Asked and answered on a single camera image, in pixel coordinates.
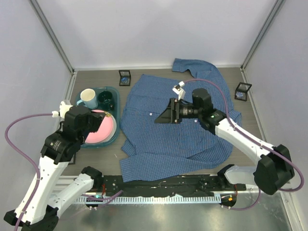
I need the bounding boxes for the black display box right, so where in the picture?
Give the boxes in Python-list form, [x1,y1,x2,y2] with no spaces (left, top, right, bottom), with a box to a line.
[234,82,252,102]

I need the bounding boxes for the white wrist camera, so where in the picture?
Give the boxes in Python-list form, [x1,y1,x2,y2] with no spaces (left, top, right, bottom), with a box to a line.
[172,81,186,100]
[51,100,72,119]

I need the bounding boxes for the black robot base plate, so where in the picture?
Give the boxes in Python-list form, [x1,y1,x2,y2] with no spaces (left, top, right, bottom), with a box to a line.
[95,174,246,197]

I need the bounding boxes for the teal plastic tray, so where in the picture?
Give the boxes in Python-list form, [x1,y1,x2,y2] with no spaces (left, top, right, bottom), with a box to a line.
[76,86,120,148]

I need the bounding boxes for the light blue mug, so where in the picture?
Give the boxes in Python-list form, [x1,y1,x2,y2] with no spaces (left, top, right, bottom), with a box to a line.
[76,89,99,109]

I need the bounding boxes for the black display box front-left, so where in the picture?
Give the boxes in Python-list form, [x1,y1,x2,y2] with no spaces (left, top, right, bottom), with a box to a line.
[69,153,76,165]

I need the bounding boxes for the black display box back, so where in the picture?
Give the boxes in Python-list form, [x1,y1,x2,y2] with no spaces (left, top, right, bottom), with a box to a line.
[118,70,131,86]

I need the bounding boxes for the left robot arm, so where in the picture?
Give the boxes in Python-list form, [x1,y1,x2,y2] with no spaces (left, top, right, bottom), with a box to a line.
[4,102,106,231]

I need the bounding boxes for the blue plaid shirt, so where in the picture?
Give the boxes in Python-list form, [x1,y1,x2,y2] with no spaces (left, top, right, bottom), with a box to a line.
[120,74,233,182]

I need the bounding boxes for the dark green mug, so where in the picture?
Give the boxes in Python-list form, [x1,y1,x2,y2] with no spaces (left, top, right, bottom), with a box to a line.
[98,90,115,111]

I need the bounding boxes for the aluminium frame rail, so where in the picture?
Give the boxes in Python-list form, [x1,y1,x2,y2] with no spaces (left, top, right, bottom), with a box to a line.
[28,0,75,75]

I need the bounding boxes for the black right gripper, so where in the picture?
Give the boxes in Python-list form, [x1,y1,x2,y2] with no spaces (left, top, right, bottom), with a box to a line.
[154,98,202,124]

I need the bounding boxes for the white slotted cable duct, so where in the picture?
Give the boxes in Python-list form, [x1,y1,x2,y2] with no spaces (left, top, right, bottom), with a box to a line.
[74,194,221,205]

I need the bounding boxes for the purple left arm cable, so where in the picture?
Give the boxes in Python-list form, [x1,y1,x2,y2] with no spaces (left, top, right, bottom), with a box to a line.
[4,113,124,231]

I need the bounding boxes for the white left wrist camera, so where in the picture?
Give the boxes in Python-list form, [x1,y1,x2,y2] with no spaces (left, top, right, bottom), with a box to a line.
[51,100,72,119]

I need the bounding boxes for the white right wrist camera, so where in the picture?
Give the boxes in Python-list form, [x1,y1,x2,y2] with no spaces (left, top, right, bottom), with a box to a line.
[172,81,186,100]

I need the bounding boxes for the pink plate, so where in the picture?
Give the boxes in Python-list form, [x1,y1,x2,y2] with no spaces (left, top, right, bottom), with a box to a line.
[85,110,116,144]

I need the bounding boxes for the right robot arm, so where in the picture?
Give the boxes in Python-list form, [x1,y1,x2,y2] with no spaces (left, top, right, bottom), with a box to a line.
[155,88,295,195]

